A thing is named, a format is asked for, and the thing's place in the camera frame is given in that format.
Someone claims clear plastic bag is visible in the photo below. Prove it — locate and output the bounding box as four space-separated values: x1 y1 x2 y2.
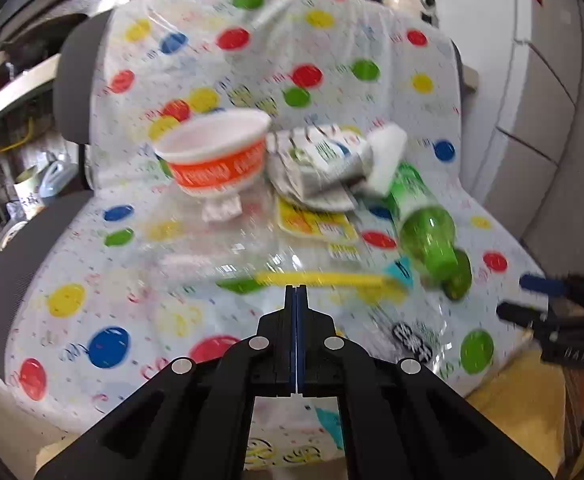
157 237 455 366

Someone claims cluttered metal shelf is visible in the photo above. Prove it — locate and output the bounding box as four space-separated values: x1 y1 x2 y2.
0 5 90 256

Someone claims green plastic bottle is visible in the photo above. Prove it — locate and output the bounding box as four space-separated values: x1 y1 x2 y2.
386 162 473 302

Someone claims polka dot cloth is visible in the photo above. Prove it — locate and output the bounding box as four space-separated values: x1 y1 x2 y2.
4 0 543 467

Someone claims grey office chair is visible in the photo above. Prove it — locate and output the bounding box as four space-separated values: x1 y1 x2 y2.
0 14 480 411

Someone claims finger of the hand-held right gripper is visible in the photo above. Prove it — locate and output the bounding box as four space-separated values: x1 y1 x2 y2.
496 301 552 335
518 272 572 299

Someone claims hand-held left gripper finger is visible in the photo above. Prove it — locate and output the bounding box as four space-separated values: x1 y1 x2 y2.
34 284 297 480
297 284 553 480

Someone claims orange and white noodle bowl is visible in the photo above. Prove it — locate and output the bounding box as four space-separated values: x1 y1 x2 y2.
153 110 273 199

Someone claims white foam block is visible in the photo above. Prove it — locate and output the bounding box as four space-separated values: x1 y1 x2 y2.
366 123 409 197

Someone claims white mug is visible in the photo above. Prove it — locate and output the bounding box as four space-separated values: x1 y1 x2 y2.
13 165 48 218

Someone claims grey cabinet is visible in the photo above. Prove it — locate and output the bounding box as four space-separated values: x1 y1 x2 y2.
464 0 584 281

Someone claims small white paper scrap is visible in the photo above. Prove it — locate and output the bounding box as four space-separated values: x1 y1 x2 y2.
201 195 243 222

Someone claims crumpled white printed wrapper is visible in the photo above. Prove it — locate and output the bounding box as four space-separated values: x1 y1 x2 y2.
266 124 375 212

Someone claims yellow sausage wrapper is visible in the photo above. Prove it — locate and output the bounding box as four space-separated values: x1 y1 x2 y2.
275 195 361 249

